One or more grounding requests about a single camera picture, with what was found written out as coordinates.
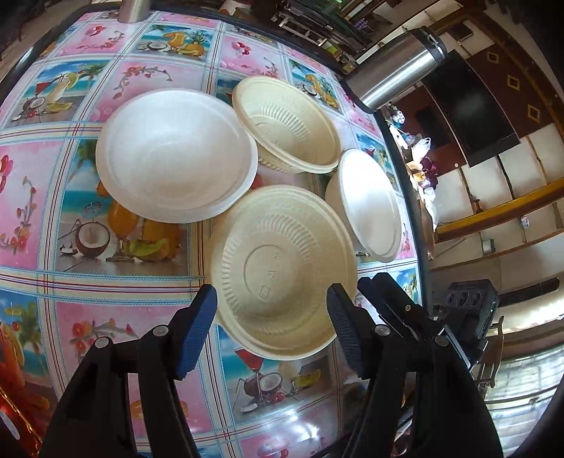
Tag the black television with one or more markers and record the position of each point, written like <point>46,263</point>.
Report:
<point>471,110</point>

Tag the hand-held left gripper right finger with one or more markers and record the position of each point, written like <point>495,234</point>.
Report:
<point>348,330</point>

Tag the tall steel bottle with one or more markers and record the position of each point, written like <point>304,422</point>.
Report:
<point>134,9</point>

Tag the wooden chair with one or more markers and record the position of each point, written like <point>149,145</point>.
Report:
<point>493,352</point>

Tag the dark red bag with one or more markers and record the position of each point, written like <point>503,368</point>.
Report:
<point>429,169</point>

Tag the white plastic bag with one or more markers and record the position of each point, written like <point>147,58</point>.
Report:
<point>422,147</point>

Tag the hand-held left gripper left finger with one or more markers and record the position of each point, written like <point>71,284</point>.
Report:
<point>196,334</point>

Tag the small white foam bowl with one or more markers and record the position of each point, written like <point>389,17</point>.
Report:
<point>370,207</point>

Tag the cream ribbed bowl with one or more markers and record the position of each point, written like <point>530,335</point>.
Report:
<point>273,264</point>
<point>286,123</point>

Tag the large white foam bowl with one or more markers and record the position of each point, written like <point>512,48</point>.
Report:
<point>176,154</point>

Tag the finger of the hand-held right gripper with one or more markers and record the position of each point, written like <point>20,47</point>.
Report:
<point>376,304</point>
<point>409,319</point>

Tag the fruit print tablecloth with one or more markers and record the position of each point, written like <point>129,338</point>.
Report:
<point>132,282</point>

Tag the steel thermos black lid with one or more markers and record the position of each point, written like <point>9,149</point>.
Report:
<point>392,70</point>

